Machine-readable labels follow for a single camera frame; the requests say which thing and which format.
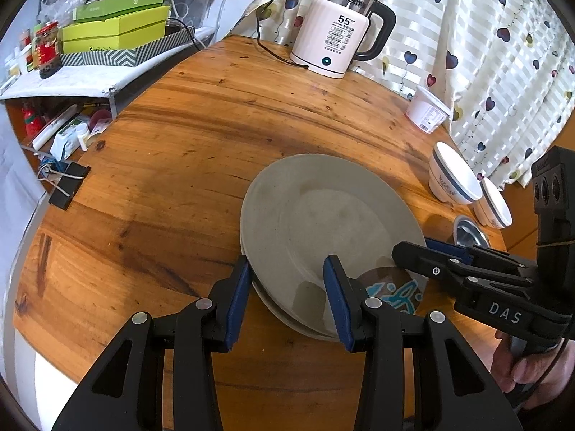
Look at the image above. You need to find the dark patterned plate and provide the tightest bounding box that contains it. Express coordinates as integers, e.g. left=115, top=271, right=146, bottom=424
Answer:
left=358, top=267, right=429, bottom=314

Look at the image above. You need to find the grey plate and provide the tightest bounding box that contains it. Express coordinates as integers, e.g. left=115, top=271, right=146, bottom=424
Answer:
left=239, top=153, right=428, bottom=339
left=240, top=236, right=337, bottom=342

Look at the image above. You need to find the chevron pattern box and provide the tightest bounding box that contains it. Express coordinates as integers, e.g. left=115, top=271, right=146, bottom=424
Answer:
left=61, top=28, right=193, bottom=67

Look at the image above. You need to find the white blue-rimmed bowl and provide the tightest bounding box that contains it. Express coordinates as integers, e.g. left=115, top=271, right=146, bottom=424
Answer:
left=471, top=178, right=512, bottom=229
left=428, top=141, right=483, bottom=205

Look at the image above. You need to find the right human hand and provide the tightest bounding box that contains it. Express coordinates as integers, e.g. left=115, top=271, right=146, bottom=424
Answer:
left=491, top=331, right=574, bottom=409

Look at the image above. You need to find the white plastic tub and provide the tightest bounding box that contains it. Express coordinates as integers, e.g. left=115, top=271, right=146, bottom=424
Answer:
left=405, top=86, right=451, bottom=133

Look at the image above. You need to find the dark green box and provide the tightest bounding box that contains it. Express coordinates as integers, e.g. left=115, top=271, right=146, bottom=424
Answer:
left=72, top=0, right=164, bottom=22

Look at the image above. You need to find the white shelf board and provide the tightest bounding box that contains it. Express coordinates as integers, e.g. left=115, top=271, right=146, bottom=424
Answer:
left=1, top=42, right=195, bottom=111

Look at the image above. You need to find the white electric kettle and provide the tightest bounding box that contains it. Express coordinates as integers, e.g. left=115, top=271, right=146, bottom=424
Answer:
left=289, top=0, right=397, bottom=79

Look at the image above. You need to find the red jar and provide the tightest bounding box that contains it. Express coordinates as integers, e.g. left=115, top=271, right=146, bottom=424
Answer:
left=35, top=22, right=63, bottom=79

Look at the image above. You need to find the grey top plate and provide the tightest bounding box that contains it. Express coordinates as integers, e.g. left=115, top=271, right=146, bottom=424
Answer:
left=239, top=153, right=428, bottom=339

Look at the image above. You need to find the steel bowl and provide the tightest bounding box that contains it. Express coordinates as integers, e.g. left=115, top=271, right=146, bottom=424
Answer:
left=452, top=215, right=490, bottom=248

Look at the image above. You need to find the black kettle cable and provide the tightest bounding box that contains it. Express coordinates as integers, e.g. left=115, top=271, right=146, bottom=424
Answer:
left=254, top=4, right=311, bottom=70

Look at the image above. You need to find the lime green box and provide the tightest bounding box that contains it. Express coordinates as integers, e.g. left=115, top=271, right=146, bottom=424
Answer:
left=59, top=6, right=171, bottom=54

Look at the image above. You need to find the heart pattern curtain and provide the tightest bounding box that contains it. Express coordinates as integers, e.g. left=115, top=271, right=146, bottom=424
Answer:
left=234, top=0, right=574, bottom=187

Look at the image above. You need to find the black binder clip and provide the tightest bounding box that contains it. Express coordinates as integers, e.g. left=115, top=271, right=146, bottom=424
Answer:
left=37, top=159, right=91, bottom=210

